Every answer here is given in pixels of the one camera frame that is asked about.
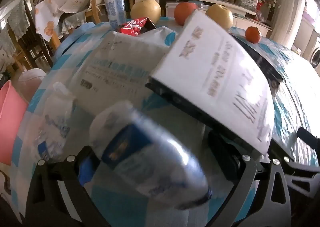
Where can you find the white plastic bottle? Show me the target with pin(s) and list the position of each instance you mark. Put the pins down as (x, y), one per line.
(114, 5)

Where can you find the white TV cabinet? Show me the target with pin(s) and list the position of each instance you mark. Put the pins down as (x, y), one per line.
(241, 18)

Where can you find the clear plastic bottle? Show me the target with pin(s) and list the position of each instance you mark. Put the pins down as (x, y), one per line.
(56, 122)

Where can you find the crushed blue-label plastic bottle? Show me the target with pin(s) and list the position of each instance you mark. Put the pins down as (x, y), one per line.
(150, 157)

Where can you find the grey lace cloth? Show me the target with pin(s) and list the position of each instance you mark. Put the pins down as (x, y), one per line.
(18, 17)

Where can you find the pink plastic basin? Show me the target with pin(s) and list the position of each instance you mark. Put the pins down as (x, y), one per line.
(10, 122)

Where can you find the small orange tangerine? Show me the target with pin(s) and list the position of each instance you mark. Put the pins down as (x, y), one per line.
(252, 34)

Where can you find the dark wooden chair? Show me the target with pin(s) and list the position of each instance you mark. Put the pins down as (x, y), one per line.
(32, 44)

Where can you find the red apple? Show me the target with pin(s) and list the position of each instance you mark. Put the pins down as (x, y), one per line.
(183, 12)

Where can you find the grey wet wipes pack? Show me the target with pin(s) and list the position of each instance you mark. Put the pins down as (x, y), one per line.
(120, 67)

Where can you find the pale pink round tub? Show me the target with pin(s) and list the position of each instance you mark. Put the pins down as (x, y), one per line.
(31, 82)

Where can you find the white washing machine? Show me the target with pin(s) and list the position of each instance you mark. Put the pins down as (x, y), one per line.
(315, 54)

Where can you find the blue checked tablecloth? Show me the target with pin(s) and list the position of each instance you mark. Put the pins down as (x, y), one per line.
(290, 112)

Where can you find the red snack wrapper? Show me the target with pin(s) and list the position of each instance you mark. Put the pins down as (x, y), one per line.
(131, 27)

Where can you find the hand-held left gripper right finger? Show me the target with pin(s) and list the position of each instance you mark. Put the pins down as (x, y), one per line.
(225, 157)

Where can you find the yellow apple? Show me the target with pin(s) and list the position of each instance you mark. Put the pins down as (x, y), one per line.
(221, 16)

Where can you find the white orange-print table cloth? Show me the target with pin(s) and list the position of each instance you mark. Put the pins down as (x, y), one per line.
(50, 22)

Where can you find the white storage box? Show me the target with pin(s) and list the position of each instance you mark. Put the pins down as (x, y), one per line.
(170, 7)

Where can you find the white cloth-covered standing unit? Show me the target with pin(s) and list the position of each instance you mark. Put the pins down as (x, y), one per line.
(287, 5)

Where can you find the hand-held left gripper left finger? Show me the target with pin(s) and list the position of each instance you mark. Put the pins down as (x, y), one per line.
(86, 169)

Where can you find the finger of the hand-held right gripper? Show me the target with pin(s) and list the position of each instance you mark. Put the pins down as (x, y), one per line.
(308, 137)
(305, 165)

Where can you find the large round tan pear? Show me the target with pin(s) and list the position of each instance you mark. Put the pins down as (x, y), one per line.
(145, 11)

